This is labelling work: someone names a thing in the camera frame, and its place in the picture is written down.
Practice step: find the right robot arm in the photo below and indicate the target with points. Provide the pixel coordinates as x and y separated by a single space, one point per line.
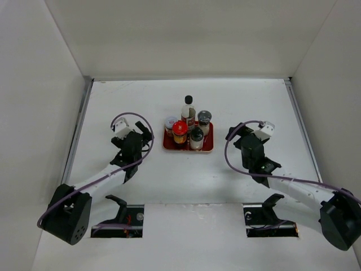
331 211

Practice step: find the red lid sauce jar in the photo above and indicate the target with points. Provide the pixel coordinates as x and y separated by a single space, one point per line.
180 131

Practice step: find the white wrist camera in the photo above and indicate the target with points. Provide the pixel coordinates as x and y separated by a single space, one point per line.
121 127
265 131

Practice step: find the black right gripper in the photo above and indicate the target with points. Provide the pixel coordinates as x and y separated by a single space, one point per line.
243 131

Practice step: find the soy sauce bottle black cap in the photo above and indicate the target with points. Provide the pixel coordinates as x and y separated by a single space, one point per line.
188 113

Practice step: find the aluminium frame rail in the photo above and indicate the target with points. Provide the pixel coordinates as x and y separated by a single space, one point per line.
76 131
301 124

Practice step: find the red rectangular tray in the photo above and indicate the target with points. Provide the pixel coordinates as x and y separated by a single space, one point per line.
208 145

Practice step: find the clear top salt grinder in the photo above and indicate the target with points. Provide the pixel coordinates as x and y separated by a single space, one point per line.
204 117

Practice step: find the right aluminium frame rail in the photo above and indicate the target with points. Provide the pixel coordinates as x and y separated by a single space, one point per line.
301 124

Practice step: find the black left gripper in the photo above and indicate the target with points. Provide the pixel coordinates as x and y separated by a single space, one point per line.
146 136

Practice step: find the left aluminium frame rail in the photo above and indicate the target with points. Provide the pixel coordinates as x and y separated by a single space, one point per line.
76 131

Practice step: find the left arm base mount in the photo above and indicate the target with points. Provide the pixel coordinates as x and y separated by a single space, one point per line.
127 223

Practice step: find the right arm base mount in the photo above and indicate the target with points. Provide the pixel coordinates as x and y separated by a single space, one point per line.
262 222

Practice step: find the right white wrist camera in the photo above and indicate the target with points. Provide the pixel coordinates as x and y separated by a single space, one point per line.
265 131

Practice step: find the small white lid jar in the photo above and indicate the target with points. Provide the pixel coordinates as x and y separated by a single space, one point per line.
169 122

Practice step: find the black top sugar shaker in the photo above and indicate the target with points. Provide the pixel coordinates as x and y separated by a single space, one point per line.
196 138

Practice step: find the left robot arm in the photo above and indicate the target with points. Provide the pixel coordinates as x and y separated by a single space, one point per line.
68 212

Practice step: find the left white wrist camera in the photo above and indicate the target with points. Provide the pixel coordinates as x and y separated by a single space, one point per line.
121 127

